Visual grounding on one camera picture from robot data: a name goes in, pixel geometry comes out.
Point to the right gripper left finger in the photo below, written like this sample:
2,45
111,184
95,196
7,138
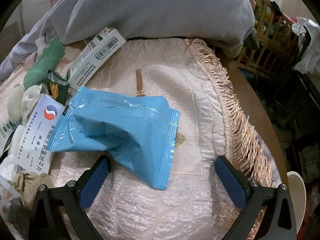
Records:
46,221

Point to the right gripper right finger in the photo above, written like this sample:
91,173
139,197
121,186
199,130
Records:
250,197

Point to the beige cloth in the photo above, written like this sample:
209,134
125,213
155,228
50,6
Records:
27,184

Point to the white blue-logo medicine box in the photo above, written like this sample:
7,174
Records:
33,155

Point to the blue foil snack wrapper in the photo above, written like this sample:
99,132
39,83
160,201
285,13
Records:
138,132

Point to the white plastic wrapper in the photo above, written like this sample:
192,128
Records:
30,98

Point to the dark green snack packet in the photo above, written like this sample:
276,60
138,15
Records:
58,86

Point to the green towel cloth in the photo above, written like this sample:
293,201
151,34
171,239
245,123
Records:
48,60

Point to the green white medicine box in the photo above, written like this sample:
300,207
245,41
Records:
94,55

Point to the cream round trash bin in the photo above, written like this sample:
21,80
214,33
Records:
298,196

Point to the pink quilted bedspread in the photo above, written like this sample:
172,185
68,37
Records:
195,204

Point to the white crumpled plastic bag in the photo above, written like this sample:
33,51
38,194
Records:
308,41

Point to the wooden baby crib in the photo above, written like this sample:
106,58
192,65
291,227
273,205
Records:
272,45

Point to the grey-blue duvet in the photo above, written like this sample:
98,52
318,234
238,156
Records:
224,22

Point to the wooden bed frame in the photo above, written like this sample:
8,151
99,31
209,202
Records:
254,109

